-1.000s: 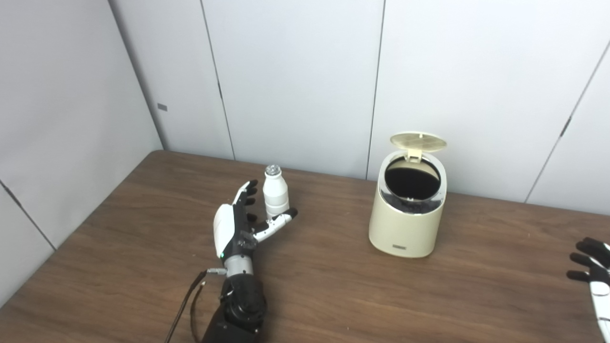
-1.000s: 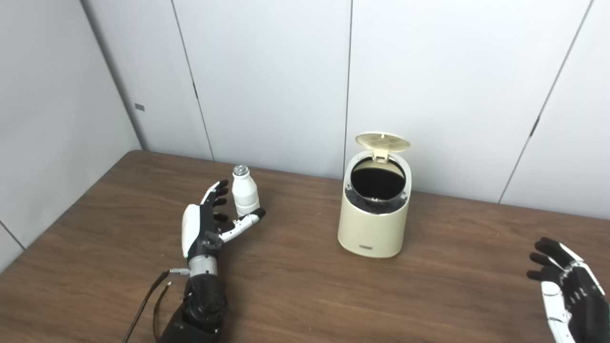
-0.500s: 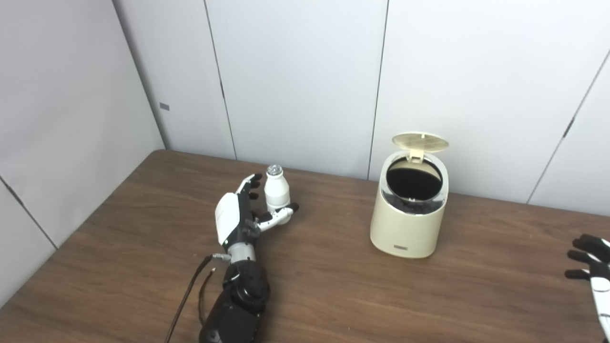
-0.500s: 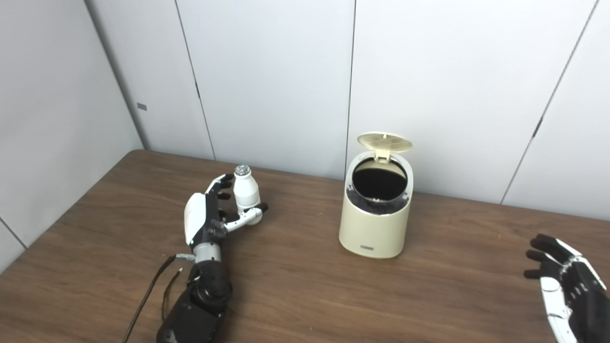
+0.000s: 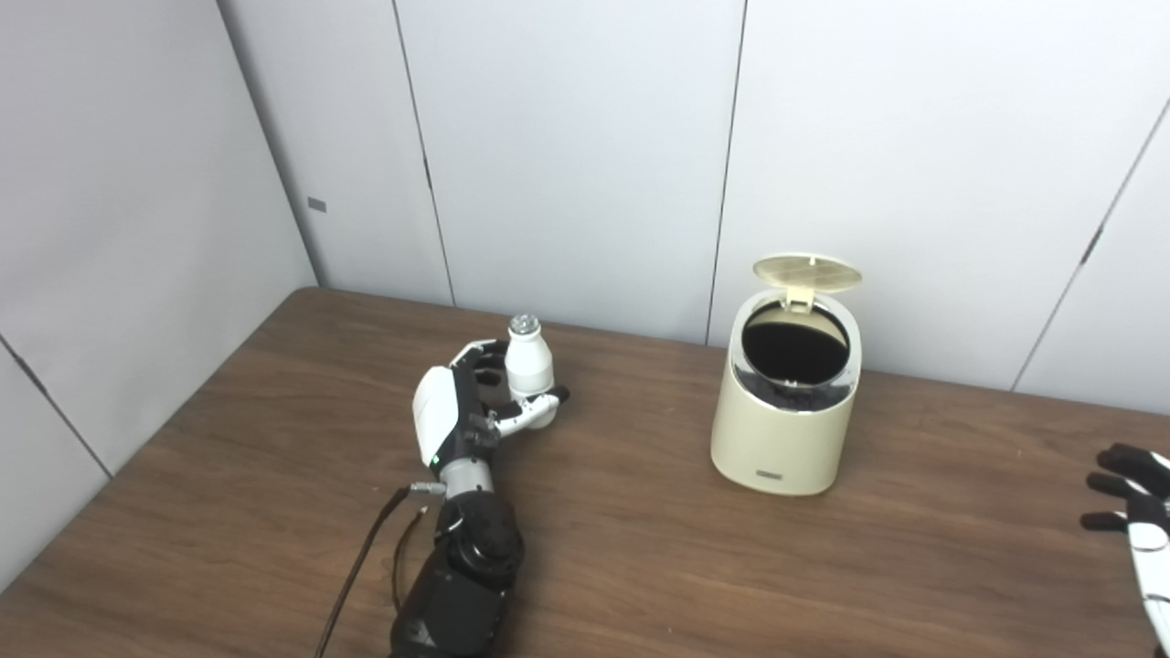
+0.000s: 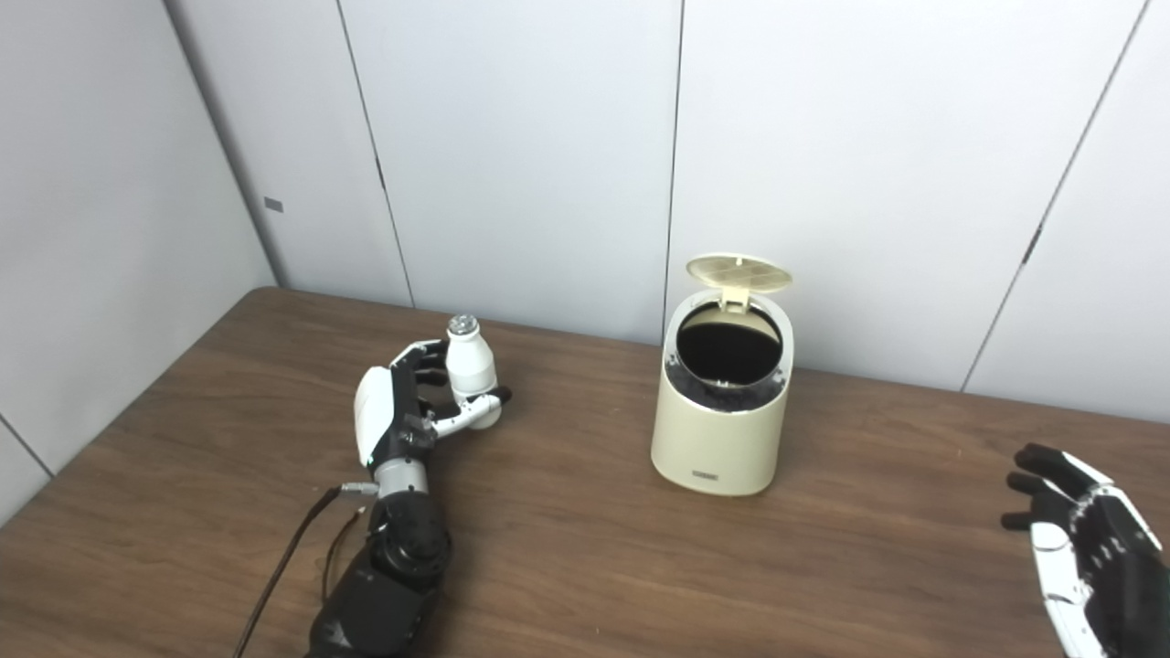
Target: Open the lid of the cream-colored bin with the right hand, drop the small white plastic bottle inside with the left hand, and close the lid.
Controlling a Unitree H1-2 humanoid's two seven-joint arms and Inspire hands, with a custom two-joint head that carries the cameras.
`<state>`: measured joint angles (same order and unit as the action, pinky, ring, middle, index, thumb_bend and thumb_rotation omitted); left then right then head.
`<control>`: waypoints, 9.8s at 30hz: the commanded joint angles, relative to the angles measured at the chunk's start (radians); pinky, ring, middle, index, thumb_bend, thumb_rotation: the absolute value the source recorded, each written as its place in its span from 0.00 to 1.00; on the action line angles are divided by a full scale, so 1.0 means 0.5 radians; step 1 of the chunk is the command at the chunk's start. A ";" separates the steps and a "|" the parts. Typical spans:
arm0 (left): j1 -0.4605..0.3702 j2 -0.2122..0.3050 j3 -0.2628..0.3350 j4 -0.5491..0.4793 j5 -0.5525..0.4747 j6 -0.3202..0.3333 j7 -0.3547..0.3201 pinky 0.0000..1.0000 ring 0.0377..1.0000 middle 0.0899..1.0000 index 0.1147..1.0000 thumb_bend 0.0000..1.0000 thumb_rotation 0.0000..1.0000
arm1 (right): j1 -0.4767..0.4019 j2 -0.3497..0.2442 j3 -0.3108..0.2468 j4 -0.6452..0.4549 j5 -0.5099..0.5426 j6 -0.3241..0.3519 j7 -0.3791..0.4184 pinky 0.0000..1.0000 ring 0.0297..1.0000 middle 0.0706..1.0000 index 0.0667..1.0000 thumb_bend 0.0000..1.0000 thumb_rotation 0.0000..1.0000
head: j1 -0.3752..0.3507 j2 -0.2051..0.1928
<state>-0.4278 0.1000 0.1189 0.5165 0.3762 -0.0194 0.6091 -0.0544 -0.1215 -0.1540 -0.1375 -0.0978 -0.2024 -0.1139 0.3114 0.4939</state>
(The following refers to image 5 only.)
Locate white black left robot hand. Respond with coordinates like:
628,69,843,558
411,339,570,476

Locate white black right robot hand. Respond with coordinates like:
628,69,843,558
1080,443,1170,654

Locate small white plastic bottle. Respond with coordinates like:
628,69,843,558
505,314,558,430

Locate cream-colored bin body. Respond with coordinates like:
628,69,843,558
710,288,862,497

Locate cream round bin lid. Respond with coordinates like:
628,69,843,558
752,253,863,312

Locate thin black left arm wire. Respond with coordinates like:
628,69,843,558
392,505,431,613

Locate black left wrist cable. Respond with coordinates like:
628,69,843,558
314,482,449,658

